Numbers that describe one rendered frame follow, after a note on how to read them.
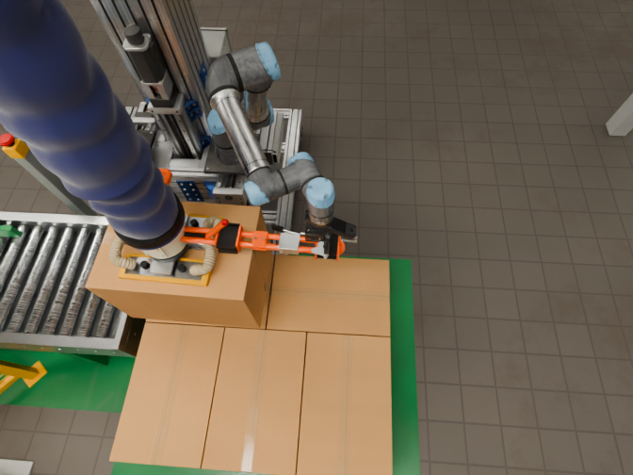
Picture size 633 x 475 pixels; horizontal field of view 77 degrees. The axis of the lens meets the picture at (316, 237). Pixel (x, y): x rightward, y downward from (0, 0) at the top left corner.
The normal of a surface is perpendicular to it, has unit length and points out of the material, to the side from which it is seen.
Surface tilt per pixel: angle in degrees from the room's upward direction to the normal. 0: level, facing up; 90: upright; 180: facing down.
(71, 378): 0
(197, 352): 0
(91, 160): 74
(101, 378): 0
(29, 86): 85
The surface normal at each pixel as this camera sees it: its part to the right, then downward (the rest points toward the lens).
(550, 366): -0.03, -0.45
